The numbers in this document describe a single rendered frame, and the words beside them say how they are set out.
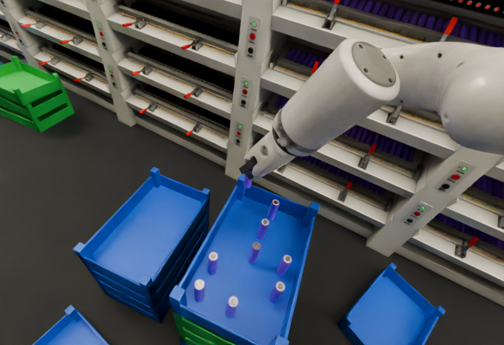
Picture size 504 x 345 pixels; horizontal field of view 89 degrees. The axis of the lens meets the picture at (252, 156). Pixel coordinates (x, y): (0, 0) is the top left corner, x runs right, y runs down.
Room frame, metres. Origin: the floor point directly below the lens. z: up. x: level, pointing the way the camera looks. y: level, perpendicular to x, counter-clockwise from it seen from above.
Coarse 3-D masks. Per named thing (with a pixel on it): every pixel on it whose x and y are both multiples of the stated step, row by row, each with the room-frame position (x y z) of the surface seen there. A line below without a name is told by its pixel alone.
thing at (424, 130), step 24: (288, 48) 0.95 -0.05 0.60; (312, 48) 0.92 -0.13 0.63; (264, 72) 0.82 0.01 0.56; (288, 72) 0.83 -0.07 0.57; (312, 72) 0.77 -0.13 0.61; (288, 96) 0.77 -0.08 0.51; (384, 120) 0.67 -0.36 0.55; (408, 120) 0.68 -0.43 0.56; (432, 120) 0.68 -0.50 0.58; (408, 144) 0.64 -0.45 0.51; (432, 144) 0.61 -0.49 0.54; (456, 144) 0.61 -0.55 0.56
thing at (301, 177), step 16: (304, 160) 0.80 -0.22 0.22; (320, 160) 0.81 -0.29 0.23; (288, 176) 0.74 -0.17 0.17; (304, 176) 0.75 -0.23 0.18; (320, 176) 0.75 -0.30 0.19; (336, 176) 0.74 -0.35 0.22; (352, 176) 0.76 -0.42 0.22; (320, 192) 0.69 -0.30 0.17; (336, 192) 0.69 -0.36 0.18; (352, 192) 0.70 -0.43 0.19; (368, 192) 0.69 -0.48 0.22; (384, 192) 0.70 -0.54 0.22; (352, 208) 0.64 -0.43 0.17; (368, 208) 0.64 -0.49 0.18; (384, 208) 0.65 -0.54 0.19; (384, 224) 0.59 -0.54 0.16
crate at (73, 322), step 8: (72, 312) 0.15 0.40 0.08; (64, 320) 0.14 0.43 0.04; (72, 320) 0.15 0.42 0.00; (80, 320) 0.15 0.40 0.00; (56, 328) 0.12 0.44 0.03; (64, 328) 0.13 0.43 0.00; (72, 328) 0.13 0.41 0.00; (80, 328) 0.13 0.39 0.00; (88, 328) 0.14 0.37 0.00; (48, 336) 0.10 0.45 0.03; (56, 336) 0.11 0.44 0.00; (64, 336) 0.11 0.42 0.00; (72, 336) 0.11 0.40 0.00; (80, 336) 0.12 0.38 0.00; (88, 336) 0.12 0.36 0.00; (96, 336) 0.12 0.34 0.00; (32, 344) 0.07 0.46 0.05; (40, 344) 0.08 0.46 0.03; (48, 344) 0.09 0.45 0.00; (56, 344) 0.09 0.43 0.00; (64, 344) 0.09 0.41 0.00; (72, 344) 0.10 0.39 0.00; (80, 344) 0.10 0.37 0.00; (88, 344) 0.10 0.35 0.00; (96, 344) 0.11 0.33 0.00; (104, 344) 0.11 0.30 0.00
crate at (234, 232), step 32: (256, 192) 0.40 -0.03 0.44; (224, 224) 0.32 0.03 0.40; (256, 224) 0.34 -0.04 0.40; (288, 224) 0.35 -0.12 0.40; (224, 256) 0.24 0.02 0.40; (192, 288) 0.17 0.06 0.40; (224, 288) 0.18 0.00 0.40; (256, 288) 0.19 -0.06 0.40; (288, 288) 0.20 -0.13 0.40; (192, 320) 0.12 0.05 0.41; (224, 320) 0.13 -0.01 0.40; (256, 320) 0.14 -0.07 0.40; (288, 320) 0.13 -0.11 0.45
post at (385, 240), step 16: (432, 160) 0.66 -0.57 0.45; (448, 160) 0.59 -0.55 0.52; (464, 160) 0.58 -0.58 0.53; (480, 160) 0.57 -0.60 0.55; (496, 160) 0.56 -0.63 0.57; (432, 176) 0.59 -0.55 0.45; (480, 176) 0.56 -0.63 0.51; (432, 192) 0.58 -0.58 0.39; (400, 208) 0.59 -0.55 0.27; (432, 208) 0.57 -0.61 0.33; (400, 224) 0.58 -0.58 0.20; (416, 224) 0.57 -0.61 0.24; (368, 240) 0.61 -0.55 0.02; (384, 240) 0.58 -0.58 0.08; (400, 240) 0.56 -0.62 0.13
